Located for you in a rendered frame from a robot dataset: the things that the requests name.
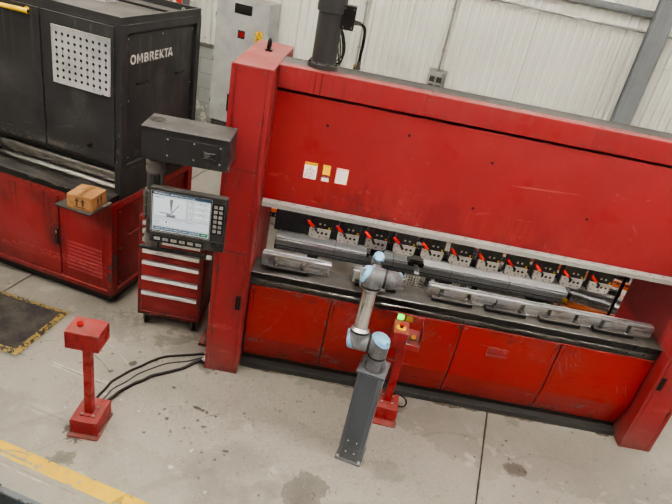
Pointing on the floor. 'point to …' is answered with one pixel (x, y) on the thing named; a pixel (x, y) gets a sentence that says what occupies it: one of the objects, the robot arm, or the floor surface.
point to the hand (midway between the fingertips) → (372, 275)
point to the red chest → (173, 282)
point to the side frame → (659, 376)
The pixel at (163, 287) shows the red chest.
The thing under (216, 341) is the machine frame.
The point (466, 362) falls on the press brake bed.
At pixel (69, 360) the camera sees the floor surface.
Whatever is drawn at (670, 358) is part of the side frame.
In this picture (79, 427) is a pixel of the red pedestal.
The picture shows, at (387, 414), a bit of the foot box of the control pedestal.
